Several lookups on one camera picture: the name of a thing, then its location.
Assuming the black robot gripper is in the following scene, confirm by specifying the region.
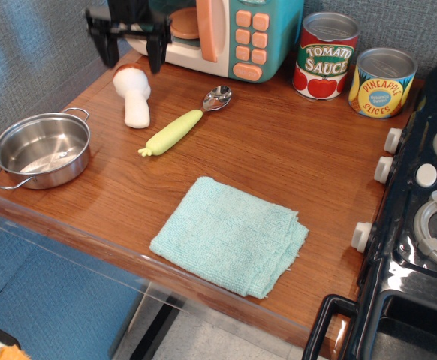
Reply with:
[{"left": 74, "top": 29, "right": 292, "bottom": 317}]
[{"left": 84, "top": 1, "right": 171, "bottom": 74}]

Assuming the light teal folded cloth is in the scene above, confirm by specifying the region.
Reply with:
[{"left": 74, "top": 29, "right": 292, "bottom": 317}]
[{"left": 150, "top": 177, "right": 309, "bottom": 299}]

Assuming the orange plush object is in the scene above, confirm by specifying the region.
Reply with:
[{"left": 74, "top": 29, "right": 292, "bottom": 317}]
[{"left": 0, "top": 345, "right": 31, "bottom": 360}]

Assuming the tomato sauce can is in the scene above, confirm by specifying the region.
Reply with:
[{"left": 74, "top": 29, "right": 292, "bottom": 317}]
[{"left": 293, "top": 12, "right": 360, "bottom": 100}]

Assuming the green handled metal spoon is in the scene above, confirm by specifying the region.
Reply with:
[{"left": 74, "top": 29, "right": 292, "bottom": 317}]
[{"left": 137, "top": 85, "right": 233, "bottom": 157}]

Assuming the plush white brown mushroom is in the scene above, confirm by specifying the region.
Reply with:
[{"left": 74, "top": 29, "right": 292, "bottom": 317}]
[{"left": 113, "top": 63, "right": 151, "bottom": 129}]

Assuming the small steel pot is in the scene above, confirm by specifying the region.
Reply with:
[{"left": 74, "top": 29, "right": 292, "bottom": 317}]
[{"left": 0, "top": 107, "right": 91, "bottom": 191}]

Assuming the black toy stove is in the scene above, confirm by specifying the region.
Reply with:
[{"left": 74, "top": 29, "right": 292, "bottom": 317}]
[{"left": 303, "top": 67, "right": 437, "bottom": 359}]

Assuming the pineapple slices can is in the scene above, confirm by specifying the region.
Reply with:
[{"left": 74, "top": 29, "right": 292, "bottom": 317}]
[{"left": 348, "top": 48, "right": 417, "bottom": 119}]

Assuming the teal toy microwave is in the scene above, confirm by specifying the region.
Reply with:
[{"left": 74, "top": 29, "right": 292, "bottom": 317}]
[{"left": 126, "top": 0, "right": 305, "bottom": 84}]

